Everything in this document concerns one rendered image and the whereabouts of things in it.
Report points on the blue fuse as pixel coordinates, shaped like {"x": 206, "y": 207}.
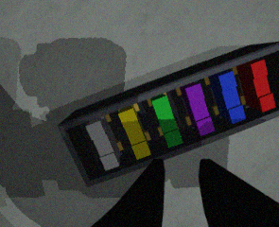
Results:
{"x": 224, "y": 86}

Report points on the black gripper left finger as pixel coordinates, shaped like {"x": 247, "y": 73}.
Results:
{"x": 143, "y": 204}

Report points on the green fuse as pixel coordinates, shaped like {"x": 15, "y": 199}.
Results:
{"x": 166, "y": 120}

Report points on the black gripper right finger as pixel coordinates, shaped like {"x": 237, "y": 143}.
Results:
{"x": 230, "y": 202}

